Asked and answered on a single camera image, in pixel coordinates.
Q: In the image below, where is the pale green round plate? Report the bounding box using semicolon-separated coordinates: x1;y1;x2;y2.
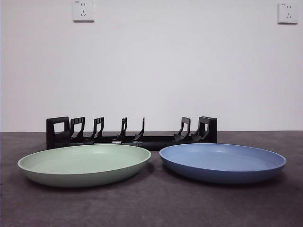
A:
17;143;152;188

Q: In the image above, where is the white wall socket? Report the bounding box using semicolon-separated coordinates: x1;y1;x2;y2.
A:
72;0;95;23
277;2;298;25

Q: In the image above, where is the blue round plate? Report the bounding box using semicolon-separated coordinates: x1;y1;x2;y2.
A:
158;142;287;185

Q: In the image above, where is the black plastic plate rack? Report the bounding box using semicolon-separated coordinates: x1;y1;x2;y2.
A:
46;115;218;151

